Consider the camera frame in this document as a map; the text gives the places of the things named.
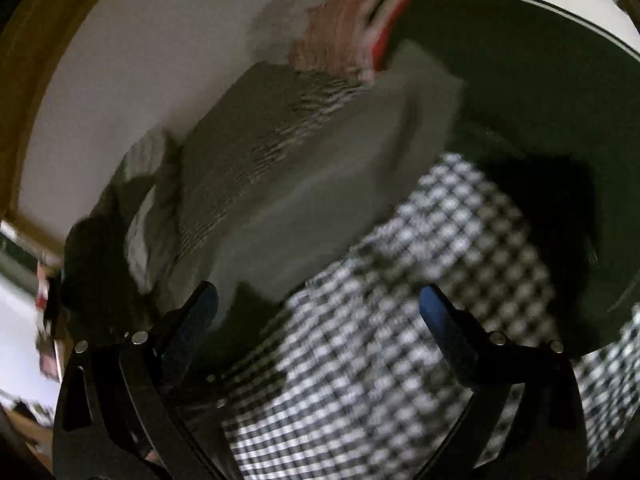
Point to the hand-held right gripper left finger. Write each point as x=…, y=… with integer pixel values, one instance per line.
x=197, y=317

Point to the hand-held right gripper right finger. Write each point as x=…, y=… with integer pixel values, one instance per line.
x=442, y=325

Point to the grey garment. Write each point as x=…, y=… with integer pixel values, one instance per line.
x=310, y=160

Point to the black white checkered bed sheet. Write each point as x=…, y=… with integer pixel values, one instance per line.
x=400, y=310

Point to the dark cloth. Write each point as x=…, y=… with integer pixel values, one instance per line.
x=95, y=270

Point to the dark green blanket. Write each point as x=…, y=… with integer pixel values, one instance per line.
x=525, y=85

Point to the red striped cloth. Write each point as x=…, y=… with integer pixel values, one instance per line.
x=350, y=25

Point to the wooden bed frame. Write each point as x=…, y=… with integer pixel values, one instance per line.
x=30, y=85

